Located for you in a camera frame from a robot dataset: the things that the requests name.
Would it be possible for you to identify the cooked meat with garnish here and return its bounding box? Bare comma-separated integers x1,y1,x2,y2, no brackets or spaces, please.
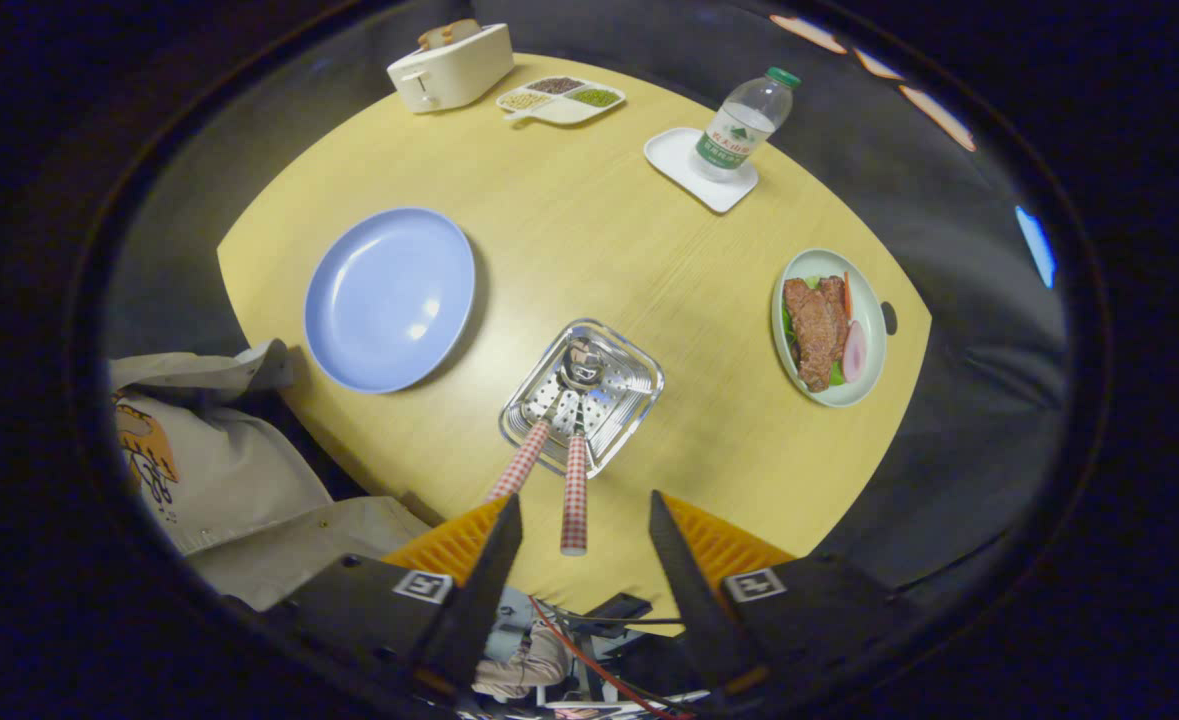
783,272,868,393

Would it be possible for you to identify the pale green food plate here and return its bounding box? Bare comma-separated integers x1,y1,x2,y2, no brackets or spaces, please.
771,248,890,408

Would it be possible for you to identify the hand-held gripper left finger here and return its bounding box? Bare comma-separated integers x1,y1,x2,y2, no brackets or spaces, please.
279,493,525,701

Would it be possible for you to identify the white square coaster tray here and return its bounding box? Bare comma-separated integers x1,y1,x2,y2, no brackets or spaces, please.
644,127,760,215

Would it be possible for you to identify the white divided bean dish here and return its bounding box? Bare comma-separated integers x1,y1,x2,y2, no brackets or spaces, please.
495,76,627,127

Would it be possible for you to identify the cream toaster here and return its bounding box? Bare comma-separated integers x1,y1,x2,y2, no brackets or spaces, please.
386,22,515,114

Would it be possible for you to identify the checkered handle fork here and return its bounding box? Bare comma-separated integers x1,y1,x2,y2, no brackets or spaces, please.
486,385,575,504

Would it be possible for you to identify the clear plastic water bottle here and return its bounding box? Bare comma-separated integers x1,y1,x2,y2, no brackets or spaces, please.
691,67,803,183

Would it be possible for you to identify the red cable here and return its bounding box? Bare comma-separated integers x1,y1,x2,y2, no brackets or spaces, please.
529,598,690,720

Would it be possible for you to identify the checkered handle spoon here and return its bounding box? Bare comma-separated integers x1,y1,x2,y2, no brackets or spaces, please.
561,340,606,557

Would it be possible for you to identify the metal wire cutlery basket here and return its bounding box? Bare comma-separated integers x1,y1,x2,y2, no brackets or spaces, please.
498,318,666,479

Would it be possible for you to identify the blue round plate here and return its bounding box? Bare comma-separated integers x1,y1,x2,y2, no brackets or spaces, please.
304,207,477,394

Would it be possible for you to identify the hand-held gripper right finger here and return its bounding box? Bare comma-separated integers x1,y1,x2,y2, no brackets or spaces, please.
649,490,910,701

